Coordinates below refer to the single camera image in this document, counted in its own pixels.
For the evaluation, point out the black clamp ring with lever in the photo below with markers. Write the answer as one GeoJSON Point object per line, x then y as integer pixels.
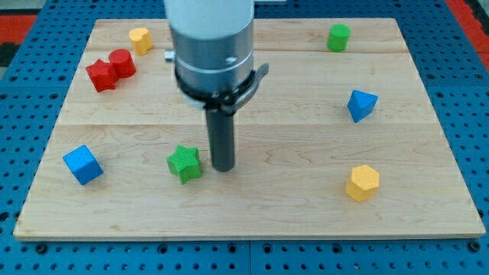
{"type": "Point", "coordinates": [227, 101]}

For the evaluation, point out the red wooden cylinder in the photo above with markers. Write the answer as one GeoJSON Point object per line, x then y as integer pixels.
{"type": "Point", "coordinates": [123, 63]}

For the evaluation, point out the red wooden star block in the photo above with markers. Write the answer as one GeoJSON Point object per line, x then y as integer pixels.
{"type": "Point", "coordinates": [102, 75]}

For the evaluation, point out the blue wooden triangular prism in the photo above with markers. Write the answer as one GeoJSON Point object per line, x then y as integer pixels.
{"type": "Point", "coordinates": [361, 104]}

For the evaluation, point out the blue wooden cube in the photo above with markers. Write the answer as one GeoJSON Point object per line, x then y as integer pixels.
{"type": "Point", "coordinates": [83, 165]}

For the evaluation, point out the green wooden star block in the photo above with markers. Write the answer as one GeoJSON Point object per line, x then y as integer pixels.
{"type": "Point", "coordinates": [184, 163]}

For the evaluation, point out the yellow wooden heart block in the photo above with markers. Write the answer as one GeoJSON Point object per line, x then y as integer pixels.
{"type": "Point", "coordinates": [141, 40]}

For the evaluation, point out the green wooden cylinder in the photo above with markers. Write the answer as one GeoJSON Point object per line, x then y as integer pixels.
{"type": "Point", "coordinates": [338, 37]}

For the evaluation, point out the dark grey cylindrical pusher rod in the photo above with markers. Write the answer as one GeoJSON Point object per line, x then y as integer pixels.
{"type": "Point", "coordinates": [220, 127]}

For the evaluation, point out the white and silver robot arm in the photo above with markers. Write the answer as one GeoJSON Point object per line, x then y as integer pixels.
{"type": "Point", "coordinates": [213, 58]}

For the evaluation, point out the light wooden board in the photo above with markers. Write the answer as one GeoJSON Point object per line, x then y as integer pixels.
{"type": "Point", "coordinates": [295, 141]}

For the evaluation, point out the yellow wooden hexagon block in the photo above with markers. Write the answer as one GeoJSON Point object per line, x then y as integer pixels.
{"type": "Point", "coordinates": [362, 183]}

